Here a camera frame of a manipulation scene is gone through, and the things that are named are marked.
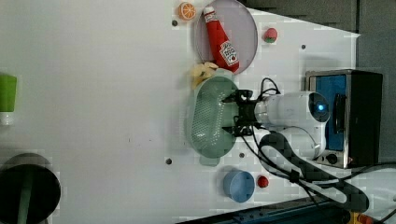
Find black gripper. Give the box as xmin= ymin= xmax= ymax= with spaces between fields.
xmin=222 ymin=90 xmax=259 ymax=137

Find mint green plastic strainer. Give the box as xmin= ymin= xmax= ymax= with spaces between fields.
xmin=185 ymin=69 xmax=238 ymax=167

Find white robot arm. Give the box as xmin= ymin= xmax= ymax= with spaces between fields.
xmin=222 ymin=90 xmax=331 ymax=160

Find yellow plush banana peel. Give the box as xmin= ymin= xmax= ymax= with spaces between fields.
xmin=191 ymin=62 xmax=219 ymax=89

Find red plush ketchup bottle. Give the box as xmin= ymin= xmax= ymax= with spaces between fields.
xmin=204 ymin=7 xmax=239 ymax=73

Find small red tomato toy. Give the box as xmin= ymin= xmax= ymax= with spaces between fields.
xmin=257 ymin=175 xmax=269 ymax=188

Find blue plastic cup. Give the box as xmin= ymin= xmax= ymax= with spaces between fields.
xmin=223 ymin=170 xmax=255 ymax=203

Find red strawberry toy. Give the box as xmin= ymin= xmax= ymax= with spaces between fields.
xmin=263 ymin=28 xmax=277 ymax=43

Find grey oval plate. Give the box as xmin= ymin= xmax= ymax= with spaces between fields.
xmin=194 ymin=0 xmax=258 ymax=74

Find orange slice toy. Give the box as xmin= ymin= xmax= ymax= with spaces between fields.
xmin=177 ymin=2 xmax=196 ymax=21

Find toy toaster oven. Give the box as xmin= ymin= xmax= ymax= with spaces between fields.
xmin=305 ymin=69 xmax=383 ymax=169

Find yellow red emergency button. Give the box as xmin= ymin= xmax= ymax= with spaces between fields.
xmin=347 ymin=212 xmax=374 ymax=224

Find dark metal pot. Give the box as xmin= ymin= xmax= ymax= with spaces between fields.
xmin=0 ymin=153 xmax=61 ymax=224

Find green and white bottle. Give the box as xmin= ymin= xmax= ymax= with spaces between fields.
xmin=0 ymin=75 xmax=18 ymax=126

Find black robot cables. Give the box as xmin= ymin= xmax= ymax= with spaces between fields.
xmin=241 ymin=77 xmax=396 ymax=224

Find blue table frame rail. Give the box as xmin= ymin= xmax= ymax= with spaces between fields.
xmin=177 ymin=198 xmax=351 ymax=224

